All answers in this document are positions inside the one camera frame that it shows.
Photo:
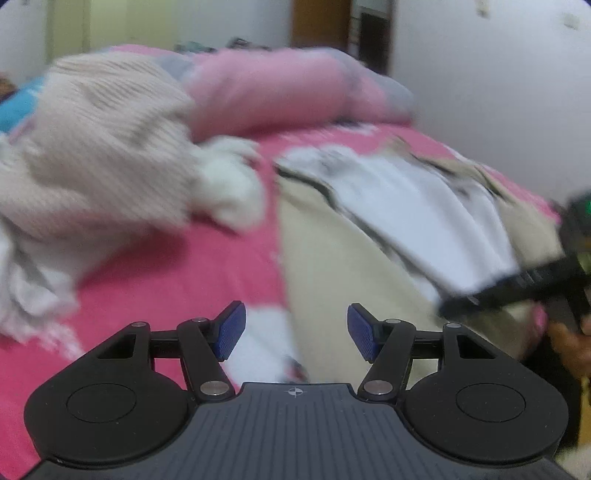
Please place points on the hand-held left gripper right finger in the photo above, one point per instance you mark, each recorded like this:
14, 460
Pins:
362, 332

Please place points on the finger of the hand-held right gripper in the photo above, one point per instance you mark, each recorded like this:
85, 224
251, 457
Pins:
512, 286

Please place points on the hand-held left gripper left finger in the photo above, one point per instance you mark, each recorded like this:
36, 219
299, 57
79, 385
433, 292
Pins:
228, 332

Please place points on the cream sweatshirt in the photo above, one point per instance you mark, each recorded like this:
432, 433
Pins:
323, 263

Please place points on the person's right hand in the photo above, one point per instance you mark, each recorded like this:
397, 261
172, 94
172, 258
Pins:
575, 355

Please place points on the pink floral blanket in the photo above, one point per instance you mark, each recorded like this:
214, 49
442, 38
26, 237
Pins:
184, 272

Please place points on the white fluffy garment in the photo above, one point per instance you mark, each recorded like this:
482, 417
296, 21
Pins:
231, 184

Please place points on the light grey cloth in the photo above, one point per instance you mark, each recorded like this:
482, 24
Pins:
32, 286

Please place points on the beige ribbed knit sweater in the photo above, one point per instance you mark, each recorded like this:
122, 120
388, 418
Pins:
101, 152

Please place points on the pink and grey quilt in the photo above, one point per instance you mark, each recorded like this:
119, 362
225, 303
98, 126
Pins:
277, 92

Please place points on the blue printed cloth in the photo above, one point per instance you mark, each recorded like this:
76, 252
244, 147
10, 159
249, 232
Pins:
18, 104

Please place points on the wooden door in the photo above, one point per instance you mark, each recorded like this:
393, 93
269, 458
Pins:
321, 23

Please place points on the pale yellow wardrobe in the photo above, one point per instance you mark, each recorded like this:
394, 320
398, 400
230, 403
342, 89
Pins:
115, 23

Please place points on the dark door frame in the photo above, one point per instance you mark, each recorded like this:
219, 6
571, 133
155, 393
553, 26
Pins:
374, 32

